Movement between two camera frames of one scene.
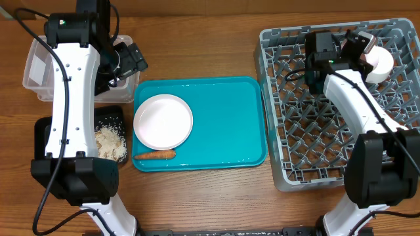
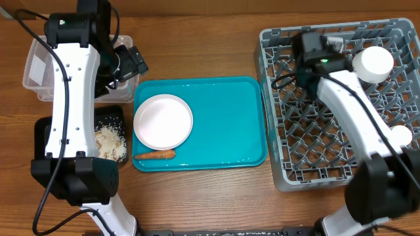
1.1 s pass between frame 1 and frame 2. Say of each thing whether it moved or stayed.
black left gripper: stayed
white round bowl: stayed
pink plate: stayed
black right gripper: moved
